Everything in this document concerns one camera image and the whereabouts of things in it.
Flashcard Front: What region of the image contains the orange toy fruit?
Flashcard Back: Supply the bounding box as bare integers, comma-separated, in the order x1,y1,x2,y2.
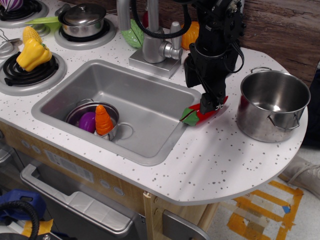
181,21,200,50

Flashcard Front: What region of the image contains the purple toy onion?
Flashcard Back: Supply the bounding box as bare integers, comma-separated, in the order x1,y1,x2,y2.
0,0,24,12

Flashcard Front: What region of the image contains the red toy chili pepper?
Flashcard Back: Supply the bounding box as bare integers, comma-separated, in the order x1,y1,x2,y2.
179,96,228,127

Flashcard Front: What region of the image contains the large steel pot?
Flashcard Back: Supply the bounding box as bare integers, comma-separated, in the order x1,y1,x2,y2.
236,66,311,143

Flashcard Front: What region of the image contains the back left black burner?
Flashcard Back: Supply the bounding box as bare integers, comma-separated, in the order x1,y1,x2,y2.
0,0,49,29

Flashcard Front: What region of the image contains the grey toy sink basin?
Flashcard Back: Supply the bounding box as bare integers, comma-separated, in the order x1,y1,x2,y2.
31,60,201,166

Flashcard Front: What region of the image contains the black cable hose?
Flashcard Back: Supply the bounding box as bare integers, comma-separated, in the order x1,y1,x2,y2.
130,0,191,40

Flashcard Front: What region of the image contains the black burner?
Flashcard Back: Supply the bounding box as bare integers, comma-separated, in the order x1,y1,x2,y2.
0,53,67,96
0,0,49,29

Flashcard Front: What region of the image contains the grey toy faucet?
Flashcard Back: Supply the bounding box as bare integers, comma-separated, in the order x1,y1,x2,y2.
116,0,183,78

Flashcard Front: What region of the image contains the orange toy carrot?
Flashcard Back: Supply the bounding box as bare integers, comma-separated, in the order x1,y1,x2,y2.
95,104,114,136

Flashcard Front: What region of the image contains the yellow toy corn cob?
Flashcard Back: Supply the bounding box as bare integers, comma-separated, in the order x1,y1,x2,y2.
22,26,43,45

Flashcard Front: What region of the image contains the green toy vegetable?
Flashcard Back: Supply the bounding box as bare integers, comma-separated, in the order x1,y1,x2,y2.
121,19,144,49

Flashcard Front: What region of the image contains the small steel pot in sink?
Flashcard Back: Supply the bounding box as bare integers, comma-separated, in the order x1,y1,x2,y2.
65,98,120,141

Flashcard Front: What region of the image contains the back right grey burner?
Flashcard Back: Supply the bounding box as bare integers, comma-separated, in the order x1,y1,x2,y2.
54,18,116,51

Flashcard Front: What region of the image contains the metal utensil handle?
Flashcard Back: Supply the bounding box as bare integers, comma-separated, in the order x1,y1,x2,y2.
0,29,21,48

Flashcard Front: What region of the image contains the white shoe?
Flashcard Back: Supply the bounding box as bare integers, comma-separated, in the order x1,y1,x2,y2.
281,156,320,199

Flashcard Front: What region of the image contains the green toy corn leaf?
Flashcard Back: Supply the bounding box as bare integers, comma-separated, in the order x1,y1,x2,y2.
25,16,60,25

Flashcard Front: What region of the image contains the yellow toy bell pepper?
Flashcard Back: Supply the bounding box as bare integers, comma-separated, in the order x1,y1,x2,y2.
16,38,52,72

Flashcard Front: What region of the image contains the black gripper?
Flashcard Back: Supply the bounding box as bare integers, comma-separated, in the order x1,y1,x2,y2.
184,42,241,115

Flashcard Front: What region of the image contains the lidded steel pot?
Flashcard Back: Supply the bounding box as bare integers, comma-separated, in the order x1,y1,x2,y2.
58,3,107,38

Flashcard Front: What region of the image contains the front left black burner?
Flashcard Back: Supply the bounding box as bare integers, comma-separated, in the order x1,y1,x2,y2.
0,53,67,96

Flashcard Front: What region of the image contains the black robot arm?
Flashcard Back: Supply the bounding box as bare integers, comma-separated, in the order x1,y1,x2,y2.
179,0,246,114

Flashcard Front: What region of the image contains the purple toy eggplant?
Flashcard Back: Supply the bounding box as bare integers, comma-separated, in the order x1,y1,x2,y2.
78,111,96,133

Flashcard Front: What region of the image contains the blue tool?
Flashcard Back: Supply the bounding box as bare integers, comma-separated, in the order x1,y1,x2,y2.
0,189,47,221

